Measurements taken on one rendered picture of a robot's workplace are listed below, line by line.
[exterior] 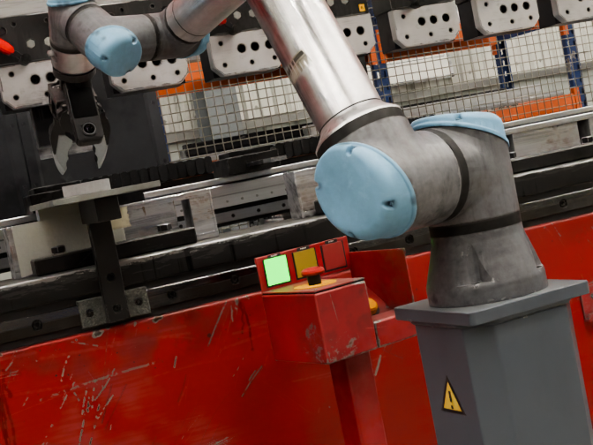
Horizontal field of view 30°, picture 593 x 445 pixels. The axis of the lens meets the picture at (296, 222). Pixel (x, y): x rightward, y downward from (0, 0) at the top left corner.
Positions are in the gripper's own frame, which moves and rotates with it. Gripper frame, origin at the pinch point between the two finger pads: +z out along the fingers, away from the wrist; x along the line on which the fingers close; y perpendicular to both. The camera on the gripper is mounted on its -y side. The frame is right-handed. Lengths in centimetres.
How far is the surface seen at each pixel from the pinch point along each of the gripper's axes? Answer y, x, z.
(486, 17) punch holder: 15, -92, -8
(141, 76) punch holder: 14.5, -15.7, -7.3
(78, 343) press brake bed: -22.2, 7.3, 20.1
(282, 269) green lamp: -29.0, -27.0, 6.9
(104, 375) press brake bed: -26.4, 4.1, 25.2
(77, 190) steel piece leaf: -2.5, 1.6, 2.8
